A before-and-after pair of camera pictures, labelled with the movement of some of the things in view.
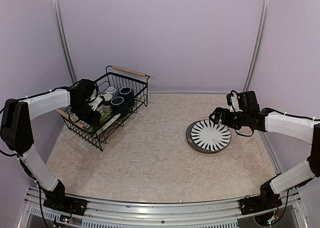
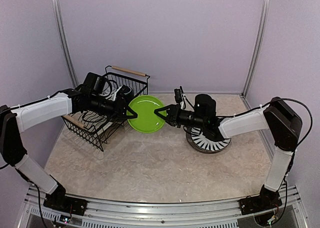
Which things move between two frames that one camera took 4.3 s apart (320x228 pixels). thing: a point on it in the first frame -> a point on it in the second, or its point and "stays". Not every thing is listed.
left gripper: [92, 120] -> [118, 114]
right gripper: [218, 111] -> [173, 115]
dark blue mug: [126, 93] stays
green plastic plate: [103, 117] -> [147, 121]
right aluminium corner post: [266, 8] stays
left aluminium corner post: [56, 6] stays
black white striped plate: [207, 135] stays
